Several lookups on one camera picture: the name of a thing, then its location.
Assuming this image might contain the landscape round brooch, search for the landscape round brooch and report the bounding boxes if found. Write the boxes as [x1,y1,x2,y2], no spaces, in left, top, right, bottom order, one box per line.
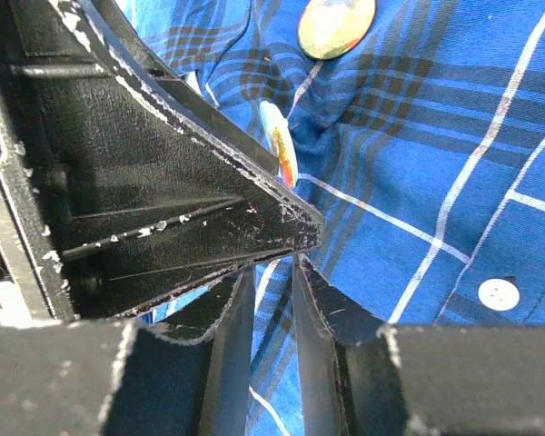
[259,101,299,189]

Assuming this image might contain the portrait round brooch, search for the portrait round brooch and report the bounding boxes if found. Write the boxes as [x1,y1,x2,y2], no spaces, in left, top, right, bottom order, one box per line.
[297,0,377,61]

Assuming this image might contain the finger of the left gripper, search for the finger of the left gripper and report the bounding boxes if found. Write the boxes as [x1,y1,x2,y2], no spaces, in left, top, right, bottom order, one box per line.
[10,1,323,318]
[93,0,279,174]

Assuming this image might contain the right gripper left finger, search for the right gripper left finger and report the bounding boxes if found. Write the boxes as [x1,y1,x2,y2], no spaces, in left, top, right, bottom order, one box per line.
[0,270,255,435]

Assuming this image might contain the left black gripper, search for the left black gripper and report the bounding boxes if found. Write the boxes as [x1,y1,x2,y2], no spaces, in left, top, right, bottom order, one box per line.
[0,1,73,321]

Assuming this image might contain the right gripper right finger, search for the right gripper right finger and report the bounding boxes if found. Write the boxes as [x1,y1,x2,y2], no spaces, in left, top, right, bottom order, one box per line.
[292,255,545,435]

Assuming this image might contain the blue plaid button shirt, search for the blue plaid button shirt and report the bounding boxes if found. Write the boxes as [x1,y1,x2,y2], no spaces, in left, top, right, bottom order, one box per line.
[117,0,545,436]

